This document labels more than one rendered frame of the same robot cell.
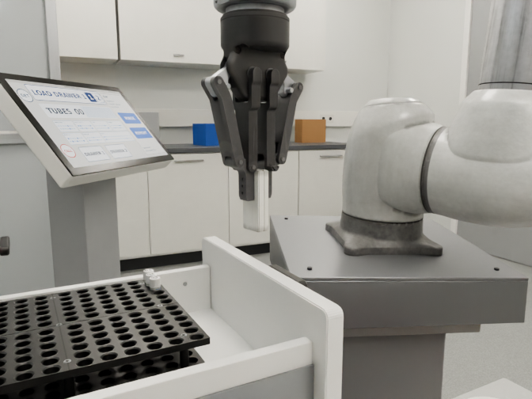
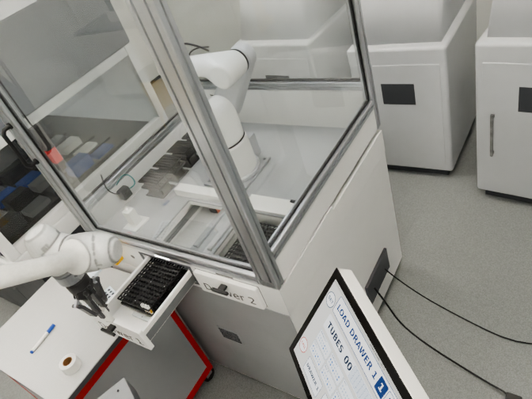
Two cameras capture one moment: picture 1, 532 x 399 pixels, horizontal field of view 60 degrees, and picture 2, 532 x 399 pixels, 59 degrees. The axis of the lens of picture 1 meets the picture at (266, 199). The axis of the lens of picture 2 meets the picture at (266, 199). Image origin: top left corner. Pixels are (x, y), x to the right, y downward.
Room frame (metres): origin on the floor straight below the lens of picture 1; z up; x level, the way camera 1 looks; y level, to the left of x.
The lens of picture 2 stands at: (1.83, 0.29, 2.11)
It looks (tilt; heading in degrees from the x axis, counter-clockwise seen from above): 38 degrees down; 163
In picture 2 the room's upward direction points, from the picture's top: 21 degrees counter-clockwise
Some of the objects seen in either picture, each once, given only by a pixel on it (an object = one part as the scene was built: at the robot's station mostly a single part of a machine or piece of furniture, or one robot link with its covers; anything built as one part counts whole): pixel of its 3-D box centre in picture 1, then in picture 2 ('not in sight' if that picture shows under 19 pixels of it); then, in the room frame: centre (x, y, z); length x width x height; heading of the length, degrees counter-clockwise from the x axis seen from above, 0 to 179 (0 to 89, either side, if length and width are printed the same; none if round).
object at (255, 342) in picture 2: not in sight; (269, 260); (0.16, 0.71, 0.40); 1.03 x 0.95 x 0.80; 28
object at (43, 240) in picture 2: not in sight; (52, 248); (0.53, 0.02, 1.33); 0.13 x 0.11 x 0.16; 46
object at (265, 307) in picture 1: (256, 310); (119, 328); (0.49, 0.01, 0.87); 0.29 x 0.02 x 0.11; 28
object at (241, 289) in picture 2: not in sight; (228, 288); (0.63, 0.41, 0.87); 0.29 x 0.02 x 0.11; 28
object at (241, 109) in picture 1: (246, 121); (94, 295); (0.51, 0.02, 1.08); 0.04 x 0.01 x 0.11; 40
